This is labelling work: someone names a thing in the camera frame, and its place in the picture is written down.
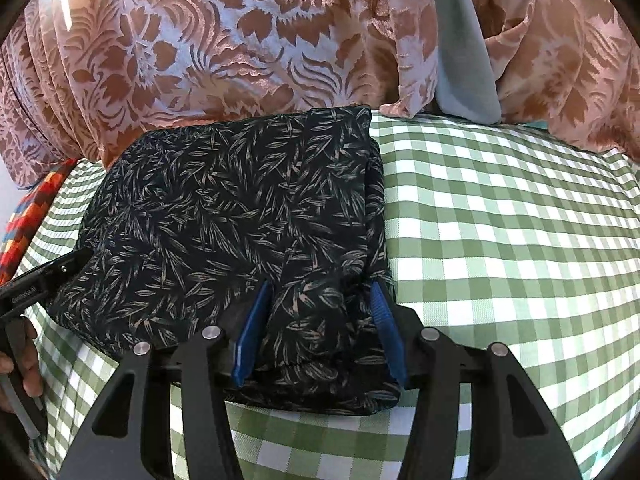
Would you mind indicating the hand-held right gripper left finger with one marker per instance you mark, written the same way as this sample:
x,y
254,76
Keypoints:
x,y
247,345

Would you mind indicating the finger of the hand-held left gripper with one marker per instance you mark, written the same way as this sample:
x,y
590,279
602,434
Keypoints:
x,y
75,263

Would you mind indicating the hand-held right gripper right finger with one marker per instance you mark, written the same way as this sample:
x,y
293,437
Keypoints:
x,y
390,340

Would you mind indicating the black leaf-print pants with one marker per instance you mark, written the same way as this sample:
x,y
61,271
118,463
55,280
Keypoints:
x,y
225,210

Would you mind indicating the person's left hand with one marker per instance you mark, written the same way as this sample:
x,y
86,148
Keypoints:
x,y
31,360

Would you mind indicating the colourful zigzag cloth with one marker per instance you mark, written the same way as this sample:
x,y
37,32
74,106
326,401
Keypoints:
x,y
35,210

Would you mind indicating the green checked bed sheet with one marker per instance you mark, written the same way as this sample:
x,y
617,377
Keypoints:
x,y
500,235

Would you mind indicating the pink floral curtain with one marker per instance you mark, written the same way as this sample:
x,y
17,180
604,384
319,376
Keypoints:
x,y
225,35

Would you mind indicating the grey-blue cloth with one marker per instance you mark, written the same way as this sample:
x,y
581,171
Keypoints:
x,y
465,60

